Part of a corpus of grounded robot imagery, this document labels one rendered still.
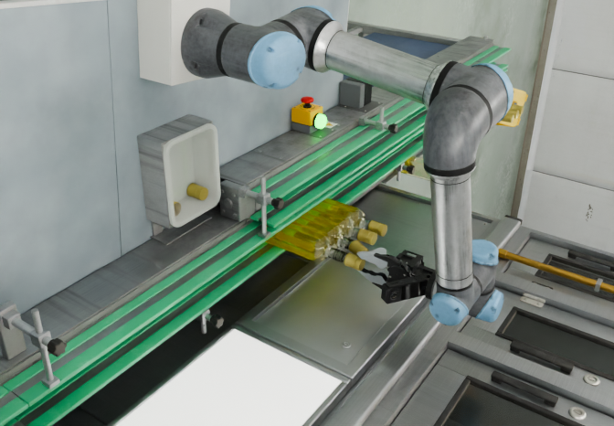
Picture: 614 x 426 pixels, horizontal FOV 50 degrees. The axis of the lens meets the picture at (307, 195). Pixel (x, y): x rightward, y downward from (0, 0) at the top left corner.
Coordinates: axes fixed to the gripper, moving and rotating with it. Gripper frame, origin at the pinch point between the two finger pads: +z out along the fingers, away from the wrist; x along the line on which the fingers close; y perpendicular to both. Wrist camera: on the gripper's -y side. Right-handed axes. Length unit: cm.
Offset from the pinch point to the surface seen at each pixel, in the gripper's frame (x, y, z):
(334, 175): 6.6, 26.9, 24.6
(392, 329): -11.7, -5.1, -12.8
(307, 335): -12.2, -18.1, 3.5
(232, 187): 15.9, -9.9, 32.4
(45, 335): 17, -73, 22
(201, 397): -12, -48, 10
